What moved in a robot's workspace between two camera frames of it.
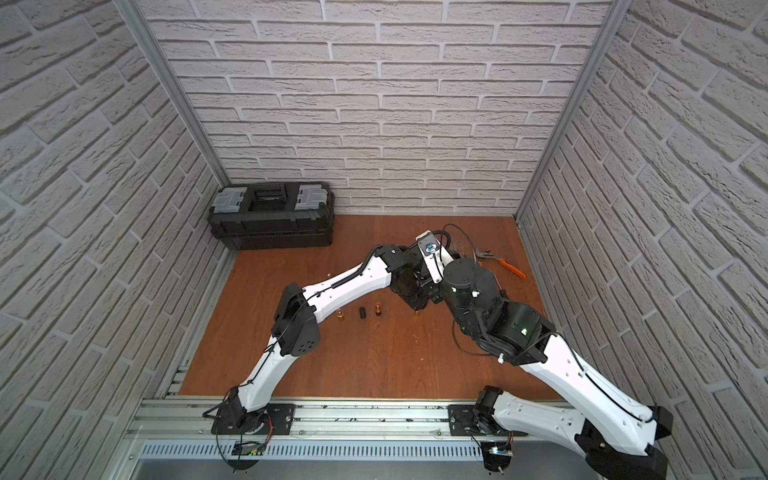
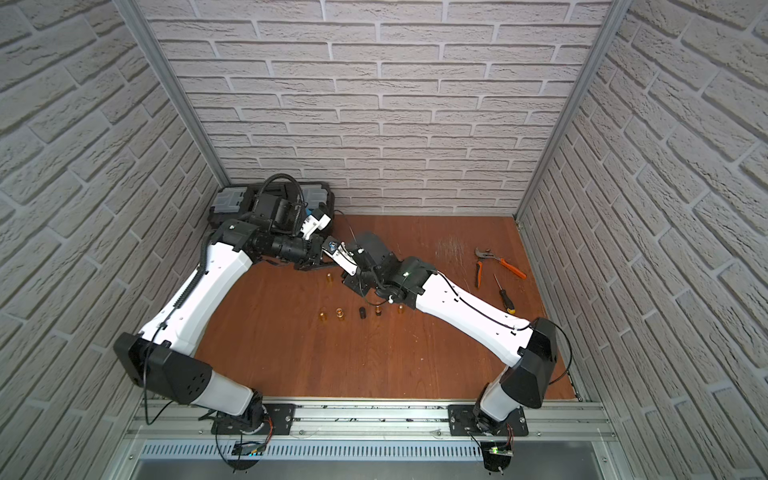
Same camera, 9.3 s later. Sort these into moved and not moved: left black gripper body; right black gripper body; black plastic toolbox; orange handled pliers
Moved: right black gripper body; left black gripper body
Not moved: orange handled pliers; black plastic toolbox
